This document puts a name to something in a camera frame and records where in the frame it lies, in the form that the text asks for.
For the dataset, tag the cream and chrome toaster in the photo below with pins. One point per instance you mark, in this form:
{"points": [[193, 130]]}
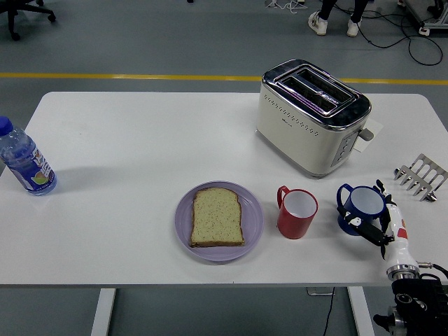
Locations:
{"points": [[297, 140]]}

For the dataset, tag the metal toast rack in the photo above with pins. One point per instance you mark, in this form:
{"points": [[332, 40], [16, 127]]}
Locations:
{"points": [[423, 175]]}

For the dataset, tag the blue cup white inside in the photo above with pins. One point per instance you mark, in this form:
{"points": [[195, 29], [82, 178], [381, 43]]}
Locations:
{"points": [[353, 210]]}

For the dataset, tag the white paper card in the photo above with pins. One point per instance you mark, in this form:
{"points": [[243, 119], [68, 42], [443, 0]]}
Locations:
{"points": [[376, 126]]}

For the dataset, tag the metal equipment frame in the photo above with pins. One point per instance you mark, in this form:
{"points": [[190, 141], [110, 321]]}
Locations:
{"points": [[434, 24]]}

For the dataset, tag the grey table control box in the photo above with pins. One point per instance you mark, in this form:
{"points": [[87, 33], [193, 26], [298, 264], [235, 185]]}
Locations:
{"points": [[316, 291]]}

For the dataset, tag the black office chair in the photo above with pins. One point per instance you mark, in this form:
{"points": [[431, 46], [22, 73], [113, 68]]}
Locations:
{"points": [[14, 10]]}

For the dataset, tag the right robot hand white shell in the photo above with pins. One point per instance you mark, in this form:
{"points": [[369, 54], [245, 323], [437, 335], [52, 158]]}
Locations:
{"points": [[397, 241]]}

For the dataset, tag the red cup white inside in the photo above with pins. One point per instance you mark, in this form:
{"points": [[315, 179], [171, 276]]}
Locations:
{"points": [[294, 227]]}

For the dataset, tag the white table leg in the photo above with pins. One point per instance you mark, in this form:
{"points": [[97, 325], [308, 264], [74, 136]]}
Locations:
{"points": [[103, 311], [360, 311]]}

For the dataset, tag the bread slice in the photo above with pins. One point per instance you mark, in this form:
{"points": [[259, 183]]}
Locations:
{"points": [[216, 220]]}

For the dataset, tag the water bottle blue cap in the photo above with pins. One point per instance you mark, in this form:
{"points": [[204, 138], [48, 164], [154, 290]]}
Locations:
{"points": [[26, 161]]}

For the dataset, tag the person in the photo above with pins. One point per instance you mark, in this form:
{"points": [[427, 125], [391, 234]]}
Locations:
{"points": [[318, 24]]}

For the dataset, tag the purple plate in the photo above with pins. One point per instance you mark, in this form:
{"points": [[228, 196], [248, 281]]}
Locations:
{"points": [[252, 224]]}

